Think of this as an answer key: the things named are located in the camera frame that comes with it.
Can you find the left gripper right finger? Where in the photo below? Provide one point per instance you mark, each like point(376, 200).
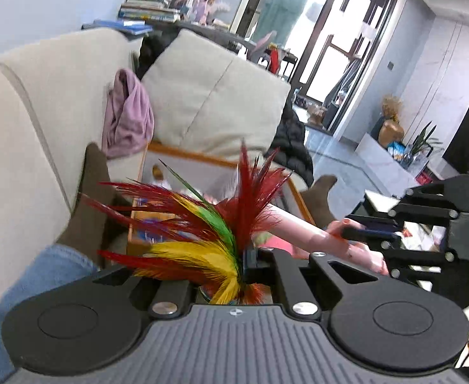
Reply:
point(278, 270)

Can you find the pink handheld fan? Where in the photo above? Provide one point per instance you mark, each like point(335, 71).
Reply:
point(311, 239)

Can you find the stack of books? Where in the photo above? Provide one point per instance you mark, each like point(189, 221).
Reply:
point(148, 10)

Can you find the beige sofa cushion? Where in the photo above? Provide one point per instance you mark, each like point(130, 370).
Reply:
point(207, 100)

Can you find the right brown sock foot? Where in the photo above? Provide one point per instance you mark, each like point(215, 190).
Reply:
point(316, 200)

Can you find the left brown sock foot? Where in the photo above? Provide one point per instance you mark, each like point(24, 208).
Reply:
point(85, 230)

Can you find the orange cardboard storage box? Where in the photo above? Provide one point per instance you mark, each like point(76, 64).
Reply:
point(213, 177)

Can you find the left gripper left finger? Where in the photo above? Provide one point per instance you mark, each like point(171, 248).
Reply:
point(171, 300)

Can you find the green potted plant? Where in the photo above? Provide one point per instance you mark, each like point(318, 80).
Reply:
point(424, 141)

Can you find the brown sock foot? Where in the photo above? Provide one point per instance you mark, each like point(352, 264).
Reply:
point(85, 230)
point(316, 200)

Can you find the gold bust vase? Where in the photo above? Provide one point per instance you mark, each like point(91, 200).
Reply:
point(391, 129)

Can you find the black quilted jacket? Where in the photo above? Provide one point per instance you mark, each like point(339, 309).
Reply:
point(288, 145)

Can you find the pink crumpled garment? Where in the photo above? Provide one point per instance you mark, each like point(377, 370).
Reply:
point(129, 119)

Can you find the beige fabric sofa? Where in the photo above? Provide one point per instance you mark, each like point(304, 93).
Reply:
point(53, 97)

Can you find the red feather shuttlecock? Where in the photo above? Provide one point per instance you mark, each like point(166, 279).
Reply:
point(202, 242)

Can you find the pink green plush toy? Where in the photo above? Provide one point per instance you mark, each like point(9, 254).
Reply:
point(268, 240)

